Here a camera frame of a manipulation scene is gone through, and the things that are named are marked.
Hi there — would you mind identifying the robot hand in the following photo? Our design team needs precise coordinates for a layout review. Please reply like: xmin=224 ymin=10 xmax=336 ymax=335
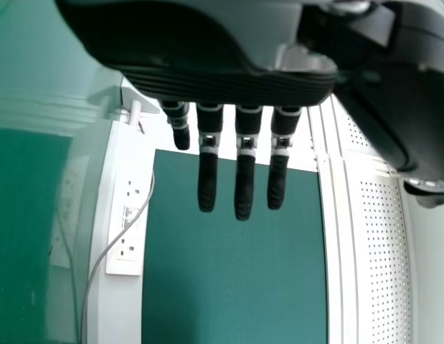
xmin=55 ymin=0 xmax=444 ymax=221

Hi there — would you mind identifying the white corrugated hose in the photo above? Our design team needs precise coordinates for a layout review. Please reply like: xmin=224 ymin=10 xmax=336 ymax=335
xmin=126 ymin=100 xmax=142 ymax=127

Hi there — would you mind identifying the white socket strip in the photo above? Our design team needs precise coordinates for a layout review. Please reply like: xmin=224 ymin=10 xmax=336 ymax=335
xmin=105 ymin=120 xmax=155 ymax=277

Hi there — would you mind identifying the grey cable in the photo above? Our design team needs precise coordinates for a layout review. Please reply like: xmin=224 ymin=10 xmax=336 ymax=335
xmin=80 ymin=171 xmax=156 ymax=344

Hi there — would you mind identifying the white perforated cable duct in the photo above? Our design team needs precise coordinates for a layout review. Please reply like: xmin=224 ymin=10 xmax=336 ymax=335
xmin=307 ymin=95 xmax=417 ymax=344

